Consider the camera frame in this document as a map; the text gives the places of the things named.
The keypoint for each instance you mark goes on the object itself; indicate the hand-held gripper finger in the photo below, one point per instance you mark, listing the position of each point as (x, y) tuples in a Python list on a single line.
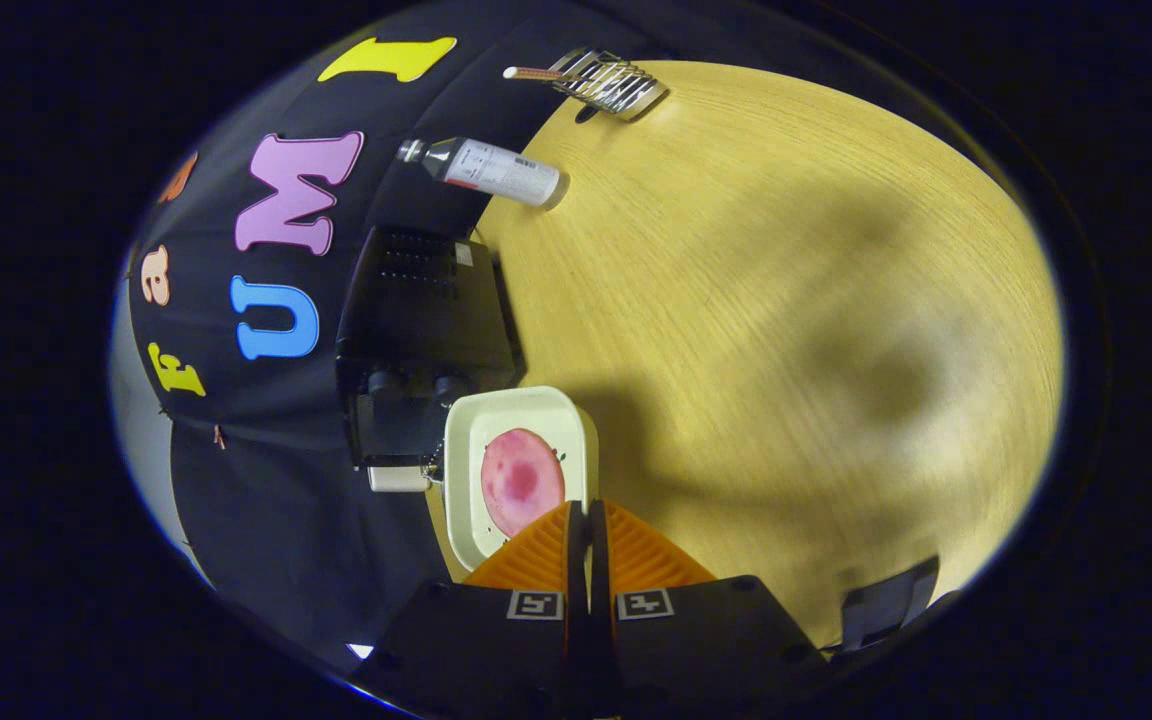
[(599, 570), (577, 570)]

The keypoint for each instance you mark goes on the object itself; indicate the pink ham slice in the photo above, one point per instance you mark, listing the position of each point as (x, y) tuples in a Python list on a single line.
[(521, 480)]

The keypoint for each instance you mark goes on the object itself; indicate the cream square plate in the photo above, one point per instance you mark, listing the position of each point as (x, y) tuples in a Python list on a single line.
[(466, 500)]

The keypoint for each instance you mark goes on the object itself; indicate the black toaster oven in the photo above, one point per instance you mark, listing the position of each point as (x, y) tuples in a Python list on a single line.
[(416, 320)]

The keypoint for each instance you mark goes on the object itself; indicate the white toaster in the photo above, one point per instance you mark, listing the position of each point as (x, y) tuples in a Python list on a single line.
[(396, 478)]

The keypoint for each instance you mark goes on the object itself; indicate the black backdrop cloth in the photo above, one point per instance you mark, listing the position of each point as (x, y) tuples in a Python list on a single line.
[(236, 470)]

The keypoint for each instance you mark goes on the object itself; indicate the clear bottle with white label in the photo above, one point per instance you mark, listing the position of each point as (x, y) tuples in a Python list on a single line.
[(501, 175)]

